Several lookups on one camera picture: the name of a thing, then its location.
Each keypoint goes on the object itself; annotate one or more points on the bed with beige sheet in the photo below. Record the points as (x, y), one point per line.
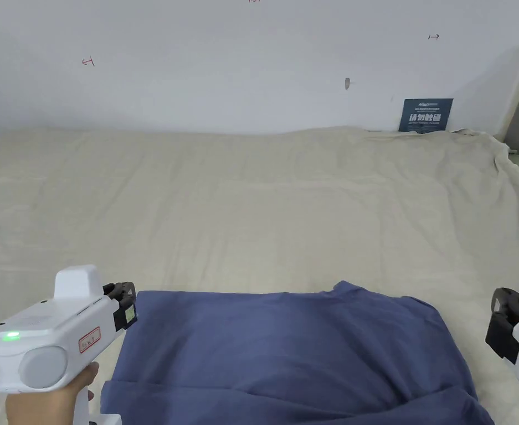
(250, 203)

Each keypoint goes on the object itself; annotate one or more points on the person's left hand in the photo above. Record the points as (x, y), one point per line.
(37, 405)

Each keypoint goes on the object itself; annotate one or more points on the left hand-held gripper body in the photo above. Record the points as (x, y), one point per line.
(46, 327)

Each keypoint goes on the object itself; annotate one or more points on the dark blue sign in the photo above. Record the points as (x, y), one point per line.
(425, 116)

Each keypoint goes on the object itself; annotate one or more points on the dark blue shirt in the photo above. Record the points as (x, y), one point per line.
(286, 354)

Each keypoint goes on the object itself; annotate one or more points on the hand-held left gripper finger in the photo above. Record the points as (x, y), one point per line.
(126, 315)
(122, 290)

